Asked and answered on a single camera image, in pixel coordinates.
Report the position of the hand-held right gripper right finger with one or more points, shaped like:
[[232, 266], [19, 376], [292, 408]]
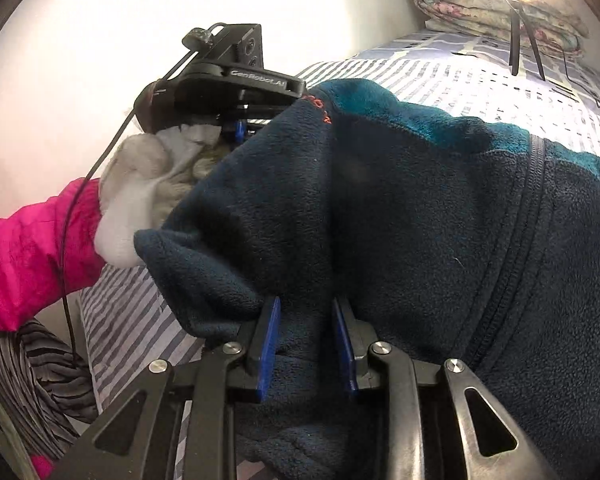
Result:
[[344, 350]]

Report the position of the blue white striped quilt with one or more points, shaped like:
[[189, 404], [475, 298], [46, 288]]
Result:
[[130, 320]]

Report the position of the folded floral quilt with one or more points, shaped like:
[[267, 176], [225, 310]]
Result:
[[460, 5]]

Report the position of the black tripod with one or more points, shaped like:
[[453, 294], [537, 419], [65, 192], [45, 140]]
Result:
[[514, 45]]

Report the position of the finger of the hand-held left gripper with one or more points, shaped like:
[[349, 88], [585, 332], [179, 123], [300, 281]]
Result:
[[238, 132]]

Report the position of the blue checked bed sheet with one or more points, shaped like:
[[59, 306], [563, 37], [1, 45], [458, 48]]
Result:
[[430, 47]]

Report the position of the teal plaid fleece jacket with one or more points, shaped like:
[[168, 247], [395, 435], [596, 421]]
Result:
[[405, 210]]

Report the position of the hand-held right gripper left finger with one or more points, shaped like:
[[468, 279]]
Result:
[[269, 350]]

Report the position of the person's left hand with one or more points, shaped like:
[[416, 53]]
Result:
[[130, 195]]

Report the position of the person's left forearm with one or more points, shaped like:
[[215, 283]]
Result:
[[25, 260]]

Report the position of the grey striped garment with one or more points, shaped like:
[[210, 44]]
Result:
[[40, 370]]

